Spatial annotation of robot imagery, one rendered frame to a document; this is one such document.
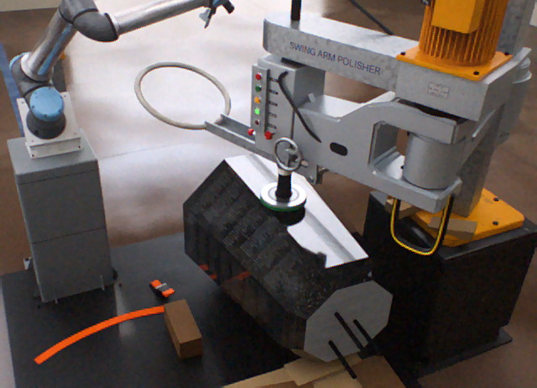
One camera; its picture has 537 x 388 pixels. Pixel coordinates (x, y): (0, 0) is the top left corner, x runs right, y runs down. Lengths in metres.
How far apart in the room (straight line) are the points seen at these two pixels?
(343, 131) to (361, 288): 0.66
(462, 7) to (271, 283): 1.34
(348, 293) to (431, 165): 0.65
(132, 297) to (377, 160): 1.78
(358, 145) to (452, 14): 0.63
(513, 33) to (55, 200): 2.27
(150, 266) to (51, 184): 0.89
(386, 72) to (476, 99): 0.32
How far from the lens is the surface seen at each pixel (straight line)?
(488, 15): 1.96
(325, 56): 2.19
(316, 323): 2.46
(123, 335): 3.27
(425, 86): 2.00
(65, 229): 3.29
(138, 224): 4.06
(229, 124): 2.87
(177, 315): 3.17
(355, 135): 2.23
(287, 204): 2.65
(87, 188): 3.18
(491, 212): 3.04
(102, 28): 2.51
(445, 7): 1.87
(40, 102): 2.94
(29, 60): 2.95
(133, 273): 3.63
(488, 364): 3.38
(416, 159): 2.14
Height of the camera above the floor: 2.34
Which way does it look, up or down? 32 degrees down
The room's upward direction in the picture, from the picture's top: 3 degrees clockwise
